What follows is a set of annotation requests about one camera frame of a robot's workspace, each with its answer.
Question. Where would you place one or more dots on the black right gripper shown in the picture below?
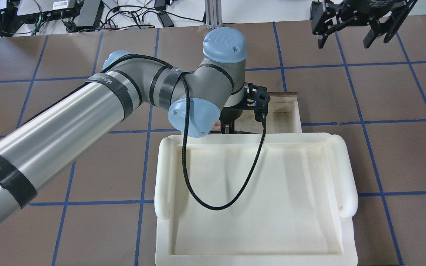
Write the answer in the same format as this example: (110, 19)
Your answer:
(365, 8)

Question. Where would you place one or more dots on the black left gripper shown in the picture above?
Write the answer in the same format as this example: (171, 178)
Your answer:
(231, 115)

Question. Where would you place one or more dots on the wooden drawer with white handle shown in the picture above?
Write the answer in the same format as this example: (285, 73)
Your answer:
(283, 117)

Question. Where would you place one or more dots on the orange grey handled scissors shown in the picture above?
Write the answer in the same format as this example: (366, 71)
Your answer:
(216, 127)

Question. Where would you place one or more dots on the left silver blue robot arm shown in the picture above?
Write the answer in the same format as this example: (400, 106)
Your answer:
(32, 155)

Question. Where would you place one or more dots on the white foam tray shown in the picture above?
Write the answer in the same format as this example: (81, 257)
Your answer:
(296, 210)

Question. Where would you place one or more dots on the black power adapter brick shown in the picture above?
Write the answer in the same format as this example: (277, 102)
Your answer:
(90, 14)

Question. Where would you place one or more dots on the aluminium frame post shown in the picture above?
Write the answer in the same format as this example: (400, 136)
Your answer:
(213, 14)

